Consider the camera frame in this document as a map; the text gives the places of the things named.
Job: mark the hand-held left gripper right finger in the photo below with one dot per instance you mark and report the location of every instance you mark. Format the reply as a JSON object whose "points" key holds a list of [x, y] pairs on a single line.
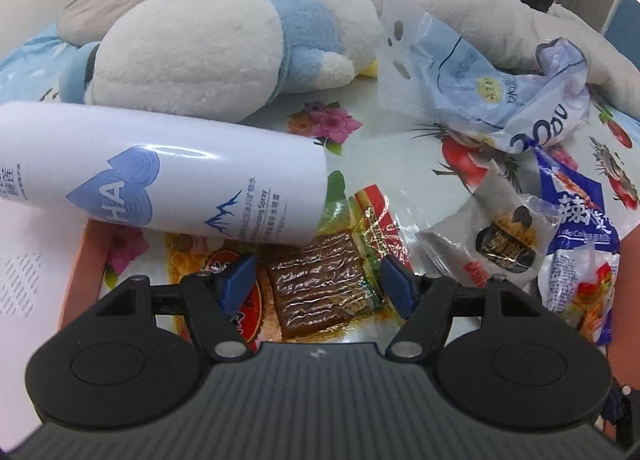
{"points": [[399, 285]]}

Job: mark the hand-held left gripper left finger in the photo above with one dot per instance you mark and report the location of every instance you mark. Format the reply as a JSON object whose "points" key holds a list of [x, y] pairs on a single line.
{"points": [[239, 282]]}

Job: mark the brown bar snack packet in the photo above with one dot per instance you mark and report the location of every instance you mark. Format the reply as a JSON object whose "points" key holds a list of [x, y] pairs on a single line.
{"points": [[315, 285]]}

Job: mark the red label snack packet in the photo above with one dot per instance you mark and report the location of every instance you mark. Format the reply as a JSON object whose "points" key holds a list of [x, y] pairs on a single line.
{"points": [[251, 322]]}

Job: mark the grey snack packet black label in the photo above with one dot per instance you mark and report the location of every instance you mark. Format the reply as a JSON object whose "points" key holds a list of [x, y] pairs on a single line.
{"points": [[470, 240]]}

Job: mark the white spray can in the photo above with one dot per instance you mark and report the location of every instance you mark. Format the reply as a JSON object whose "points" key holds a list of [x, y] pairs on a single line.
{"points": [[200, 174]]}

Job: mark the floral printed cloth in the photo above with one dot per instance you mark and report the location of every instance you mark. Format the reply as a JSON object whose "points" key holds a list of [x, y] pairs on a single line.
{"points": [[390, 149]]}

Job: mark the blue snack packet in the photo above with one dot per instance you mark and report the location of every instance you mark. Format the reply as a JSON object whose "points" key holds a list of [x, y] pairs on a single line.
{"points": [[575, 210]]}

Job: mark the light blue plastic bag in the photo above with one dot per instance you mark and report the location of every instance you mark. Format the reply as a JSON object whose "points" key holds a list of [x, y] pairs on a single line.
{"points": [[460, 69]]}

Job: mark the white and blue plush toy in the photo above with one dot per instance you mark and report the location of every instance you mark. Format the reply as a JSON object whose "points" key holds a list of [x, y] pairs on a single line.
{"points": [[200, 49]]}

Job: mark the blue star bed sheet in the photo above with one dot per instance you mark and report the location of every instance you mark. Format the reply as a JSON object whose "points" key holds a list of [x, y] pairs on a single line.
{"points": [[20, 69]]}

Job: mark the blue padded board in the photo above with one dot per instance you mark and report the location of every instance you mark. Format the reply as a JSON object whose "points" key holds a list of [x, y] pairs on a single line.
{"points": [[625, 27]]}

